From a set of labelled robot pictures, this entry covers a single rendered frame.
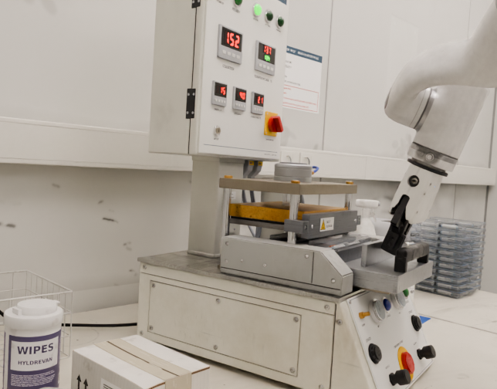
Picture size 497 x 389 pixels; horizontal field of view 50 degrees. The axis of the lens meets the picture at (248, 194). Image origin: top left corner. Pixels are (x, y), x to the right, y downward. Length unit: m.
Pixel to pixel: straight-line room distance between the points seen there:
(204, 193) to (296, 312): 0.38
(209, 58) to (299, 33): 0.89
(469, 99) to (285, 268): 0.42
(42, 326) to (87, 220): 0.55
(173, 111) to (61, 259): 0.50
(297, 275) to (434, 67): 0.41
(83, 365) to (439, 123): 0.69
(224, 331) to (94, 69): 0.73
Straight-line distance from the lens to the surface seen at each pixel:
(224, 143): 1.11
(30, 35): 1.34
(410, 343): 1.11
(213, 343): 1.05
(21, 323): 0.88
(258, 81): 1.22
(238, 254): 0.99
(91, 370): 0.84
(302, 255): 0.92
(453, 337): 1.42
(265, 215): 1.02
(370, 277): 0.93
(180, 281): 1.08
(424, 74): 0.89
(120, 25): 1.45
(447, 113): 0.96
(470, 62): 0.86
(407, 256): 0.95
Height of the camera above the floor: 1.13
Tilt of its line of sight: 3 degrees down
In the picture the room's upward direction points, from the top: 3 degrees clockwise
